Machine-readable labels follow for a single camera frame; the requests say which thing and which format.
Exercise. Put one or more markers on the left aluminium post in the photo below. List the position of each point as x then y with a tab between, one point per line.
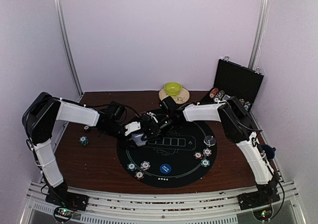
67	47

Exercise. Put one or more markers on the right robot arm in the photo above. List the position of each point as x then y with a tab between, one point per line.
239	129

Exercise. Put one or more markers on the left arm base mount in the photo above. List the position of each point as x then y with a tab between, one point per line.
64	210

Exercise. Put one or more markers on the green twenty chip row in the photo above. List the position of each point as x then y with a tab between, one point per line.
219	96

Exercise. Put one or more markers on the green fifty chip bottom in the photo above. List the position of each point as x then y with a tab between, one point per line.
131	166

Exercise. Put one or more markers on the red five chip row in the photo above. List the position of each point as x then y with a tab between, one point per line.
213	93

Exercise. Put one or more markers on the right aluminium post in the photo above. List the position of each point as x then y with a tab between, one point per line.
260	29

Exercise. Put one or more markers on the blue ten chip bottom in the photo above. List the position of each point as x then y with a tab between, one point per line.
145	165

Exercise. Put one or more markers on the black poker chip case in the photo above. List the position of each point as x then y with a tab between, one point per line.
236	80

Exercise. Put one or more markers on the loose card deck in case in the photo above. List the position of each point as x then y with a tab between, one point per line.
226	97

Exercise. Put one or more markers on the mixed chip row in case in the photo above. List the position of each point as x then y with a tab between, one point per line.
246	104

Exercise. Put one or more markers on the black hundred chip bottom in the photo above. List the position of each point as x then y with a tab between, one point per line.
139	175

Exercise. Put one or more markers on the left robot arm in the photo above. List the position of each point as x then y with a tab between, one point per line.
39	120

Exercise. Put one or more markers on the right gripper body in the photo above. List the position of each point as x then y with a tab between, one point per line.
156	127

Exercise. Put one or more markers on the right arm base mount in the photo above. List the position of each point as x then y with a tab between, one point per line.
261	204

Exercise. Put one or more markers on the beige bird plate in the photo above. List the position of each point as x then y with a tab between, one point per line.
181	98

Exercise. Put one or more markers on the aluminium post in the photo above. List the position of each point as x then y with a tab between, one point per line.
67	47
260	29

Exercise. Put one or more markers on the clear dealer button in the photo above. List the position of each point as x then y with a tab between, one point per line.
209	141

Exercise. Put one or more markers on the dark blue mug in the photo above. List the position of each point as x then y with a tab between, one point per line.
270	151

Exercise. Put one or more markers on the round black poker mat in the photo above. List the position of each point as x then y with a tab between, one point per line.
177	149

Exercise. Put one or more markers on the green chip stack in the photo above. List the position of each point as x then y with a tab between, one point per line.
84	141

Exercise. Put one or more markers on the blue small blind button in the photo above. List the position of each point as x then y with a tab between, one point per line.
165	168

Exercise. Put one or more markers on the aluminium front rail frame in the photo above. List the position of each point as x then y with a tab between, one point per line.
219	207

